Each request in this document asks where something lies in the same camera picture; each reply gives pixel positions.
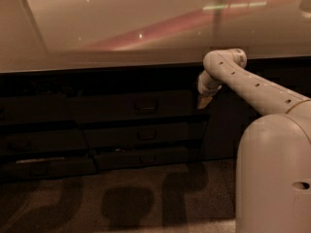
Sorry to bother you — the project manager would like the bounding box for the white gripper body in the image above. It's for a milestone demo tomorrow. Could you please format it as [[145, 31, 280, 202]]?
[[197, 71, 222, 97]]

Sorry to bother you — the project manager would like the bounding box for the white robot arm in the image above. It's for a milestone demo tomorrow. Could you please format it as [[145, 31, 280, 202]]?
[[197, 49, 311, 233]]

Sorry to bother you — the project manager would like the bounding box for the dark cabinet door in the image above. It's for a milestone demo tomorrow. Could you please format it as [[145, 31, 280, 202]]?
[[200, 86, 259, 160]]

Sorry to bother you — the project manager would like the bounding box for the dark drawer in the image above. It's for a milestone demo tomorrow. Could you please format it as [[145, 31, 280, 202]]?
[[0, 130, 88, 156], [0, 156, 97, 183], [67, 90, 197, 124], [94, 146, 198, 170], [0, 94, 71, 125], [84, 122, 205, 149]]

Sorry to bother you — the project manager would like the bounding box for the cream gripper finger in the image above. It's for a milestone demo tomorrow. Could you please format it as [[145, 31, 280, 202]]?
[[197, 95, 213, 110]]

